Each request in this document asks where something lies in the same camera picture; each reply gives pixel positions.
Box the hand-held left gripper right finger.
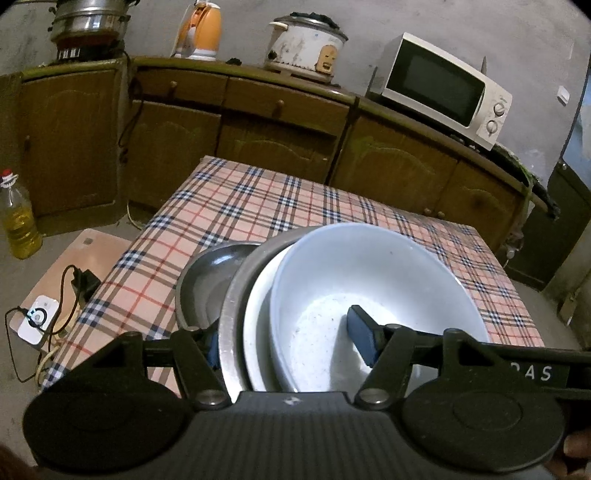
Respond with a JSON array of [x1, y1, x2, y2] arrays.
[[346, 304, 499, 411]]

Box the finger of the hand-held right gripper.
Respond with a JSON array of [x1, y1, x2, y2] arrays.
[[487, 342, 571, 393]]

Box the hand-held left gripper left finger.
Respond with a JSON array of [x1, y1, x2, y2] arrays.
[[88, 325, 232, 411]]

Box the steel bowl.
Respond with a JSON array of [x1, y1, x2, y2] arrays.
[[218, 225, 333, 393]]

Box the wide white bowl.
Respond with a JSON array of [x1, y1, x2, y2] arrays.
[[242, 247, 301, 393]]

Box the large steel basin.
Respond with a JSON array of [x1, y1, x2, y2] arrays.
[[174, 241, 264, 335]]

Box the small patterned white bowl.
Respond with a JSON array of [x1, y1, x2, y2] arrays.
[[269, 223, 490, 393]]

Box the person's right hand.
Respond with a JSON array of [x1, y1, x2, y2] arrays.
[[545, 428, 591, 480]]

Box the black power adapter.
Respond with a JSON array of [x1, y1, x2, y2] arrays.
[[71, 267, 103, 303]]

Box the dark green door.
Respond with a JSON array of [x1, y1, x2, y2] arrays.
[[501, 90, 591, 296]]

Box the light wooden board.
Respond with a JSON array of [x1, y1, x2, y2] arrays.
[[18, 227, 136, 356]]

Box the plaid tablecloth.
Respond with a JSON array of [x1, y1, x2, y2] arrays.
[[39, 155, 546, 402]]

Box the white charger box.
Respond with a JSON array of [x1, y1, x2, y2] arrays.
[[8, 294, 62, 348]]

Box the green leafy vegetables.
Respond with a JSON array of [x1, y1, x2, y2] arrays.
[[517, 161, 539, 241]]

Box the brown wooden kitchen cabinet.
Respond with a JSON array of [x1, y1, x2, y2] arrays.
[[0, 55, 561, 252]]

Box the cooking oil bottle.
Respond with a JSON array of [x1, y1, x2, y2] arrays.
[[0, 168, 44, 260]]

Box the white microwave oven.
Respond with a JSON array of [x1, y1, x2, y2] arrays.
[[367, 31, 514, 152]]

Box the white rice cooker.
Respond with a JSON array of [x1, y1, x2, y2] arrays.
[[264, 14, 349, 84]]

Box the orange electric kettle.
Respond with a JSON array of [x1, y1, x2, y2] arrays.
[[172, 0, 223, 62]]

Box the stacked steel steamer pot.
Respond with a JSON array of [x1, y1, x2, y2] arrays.
[[48, 0, 139, 47]]

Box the thin black cable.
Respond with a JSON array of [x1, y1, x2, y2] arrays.
[[4, 264, 80, 385]]

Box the black cooker power cord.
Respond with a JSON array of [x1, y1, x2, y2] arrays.
[[117, 76, 145, 164]]

